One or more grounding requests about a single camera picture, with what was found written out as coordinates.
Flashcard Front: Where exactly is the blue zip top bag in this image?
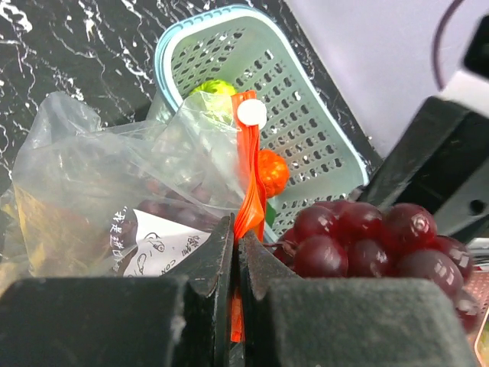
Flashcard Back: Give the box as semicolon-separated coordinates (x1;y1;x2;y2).
1;183;35;295

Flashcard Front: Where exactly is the green lime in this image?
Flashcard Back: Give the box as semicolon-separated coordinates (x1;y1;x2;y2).
265;203;276;228

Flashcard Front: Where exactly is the white plastic basket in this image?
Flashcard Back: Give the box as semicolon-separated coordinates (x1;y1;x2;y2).
148;5;369;241

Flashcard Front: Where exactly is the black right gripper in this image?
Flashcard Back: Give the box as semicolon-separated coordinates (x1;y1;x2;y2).
358;15;489;243

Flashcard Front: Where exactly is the orange pumpkin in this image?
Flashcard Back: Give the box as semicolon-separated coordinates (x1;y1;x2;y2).
258;149;290;198

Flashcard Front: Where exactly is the orange zip plastic bag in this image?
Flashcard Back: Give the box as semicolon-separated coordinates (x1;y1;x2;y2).
11;89;268;343

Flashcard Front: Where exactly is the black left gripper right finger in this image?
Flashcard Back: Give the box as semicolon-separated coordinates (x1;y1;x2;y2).
238;233;477;366

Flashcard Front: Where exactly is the purple grapes bunch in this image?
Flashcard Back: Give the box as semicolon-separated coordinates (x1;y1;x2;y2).
271;200;480;333

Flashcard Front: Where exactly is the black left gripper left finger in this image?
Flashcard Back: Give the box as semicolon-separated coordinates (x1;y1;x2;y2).
1;216;234;366

